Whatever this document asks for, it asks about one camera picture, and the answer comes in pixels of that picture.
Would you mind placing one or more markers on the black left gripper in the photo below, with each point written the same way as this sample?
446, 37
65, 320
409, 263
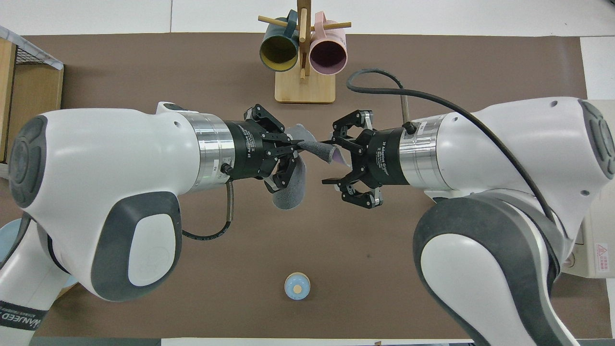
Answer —
250, 151

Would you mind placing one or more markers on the wooden mug tree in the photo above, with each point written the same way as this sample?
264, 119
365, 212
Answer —
305, 89

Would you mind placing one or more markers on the beige toaster oven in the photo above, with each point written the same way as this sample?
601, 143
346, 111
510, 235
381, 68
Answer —
600, 254

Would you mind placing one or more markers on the purple and grey towel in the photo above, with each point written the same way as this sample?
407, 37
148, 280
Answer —
293, 194

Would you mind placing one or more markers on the wooden shelf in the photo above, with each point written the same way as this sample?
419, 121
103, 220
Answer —
36, 91

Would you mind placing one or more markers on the pink mug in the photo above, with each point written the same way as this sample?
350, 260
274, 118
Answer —
328, 55

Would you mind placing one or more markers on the brown table mat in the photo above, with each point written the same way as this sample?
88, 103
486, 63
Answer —
336, 269

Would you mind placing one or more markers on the small blue bell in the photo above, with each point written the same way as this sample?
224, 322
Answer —
297, 286

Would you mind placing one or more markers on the light blue plate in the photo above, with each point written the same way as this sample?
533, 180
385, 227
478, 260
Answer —
6, 240

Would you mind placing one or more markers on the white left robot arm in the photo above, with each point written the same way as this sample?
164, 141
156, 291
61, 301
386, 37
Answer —
96, 158

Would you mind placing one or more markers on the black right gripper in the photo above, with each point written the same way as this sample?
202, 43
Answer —
384, 156

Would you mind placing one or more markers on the dark teal mug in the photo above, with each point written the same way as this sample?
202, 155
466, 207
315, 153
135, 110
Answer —
278, 50

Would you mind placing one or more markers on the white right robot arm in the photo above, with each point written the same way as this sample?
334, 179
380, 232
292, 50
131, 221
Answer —
504, 144

